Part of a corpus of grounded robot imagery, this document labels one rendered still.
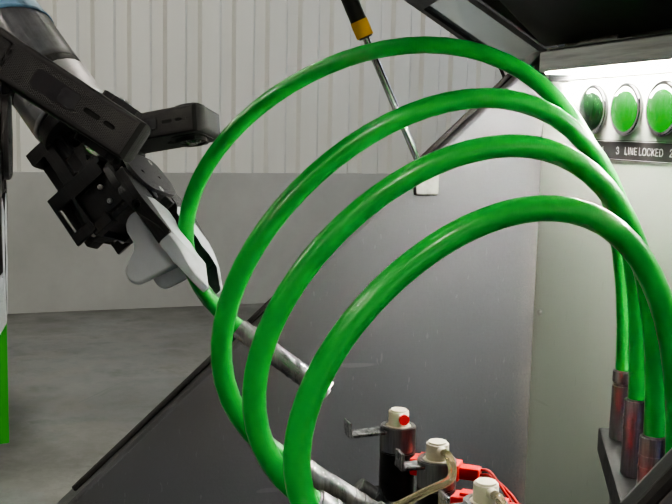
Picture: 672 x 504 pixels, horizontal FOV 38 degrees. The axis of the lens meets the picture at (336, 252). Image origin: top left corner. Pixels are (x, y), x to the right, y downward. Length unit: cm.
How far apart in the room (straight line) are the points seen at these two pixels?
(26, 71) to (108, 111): 5
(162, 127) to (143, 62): 637
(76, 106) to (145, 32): 669
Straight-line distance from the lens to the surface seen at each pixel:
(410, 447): 77
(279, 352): 84
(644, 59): 92
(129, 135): 55
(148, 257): 84
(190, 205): 84
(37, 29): 95
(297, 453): 49
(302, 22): 753
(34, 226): 716
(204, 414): 106
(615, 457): 82
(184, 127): 84
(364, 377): 110
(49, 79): 55
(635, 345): 75
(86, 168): 87
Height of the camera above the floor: 136
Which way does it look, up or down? 7 degrees down
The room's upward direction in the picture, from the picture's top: 1 degrees clockwise
